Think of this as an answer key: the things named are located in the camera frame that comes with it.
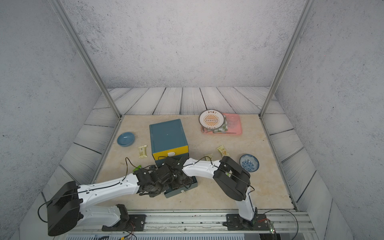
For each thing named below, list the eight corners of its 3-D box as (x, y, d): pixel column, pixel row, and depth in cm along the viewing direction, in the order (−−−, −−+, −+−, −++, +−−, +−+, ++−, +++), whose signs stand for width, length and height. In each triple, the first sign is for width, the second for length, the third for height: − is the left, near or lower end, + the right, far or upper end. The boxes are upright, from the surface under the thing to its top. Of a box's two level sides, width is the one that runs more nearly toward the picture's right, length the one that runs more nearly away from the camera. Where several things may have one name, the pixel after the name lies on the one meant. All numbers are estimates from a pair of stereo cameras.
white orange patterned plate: (198, 129, 112) (198, 127, 110) (198, 111, 125) (198, 109, 123) (225, 129, 112) (225, 127, 110) (222, 111, 125) (222, 109, 123)
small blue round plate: (116, 148, 104) (114, 144, 101) (121, 135, 111) (119, 132, 108) (132, 148, 104) (130, 144, 101) (136, 135, 111) (135, 132, 108)
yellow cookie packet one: (138, 158, 99) (137, 156, 97) (139, 148, 104) (138, 146, 103) (147, 156, 100) (146, 155, 98) (147, 146, 105) (146, 144, 103)
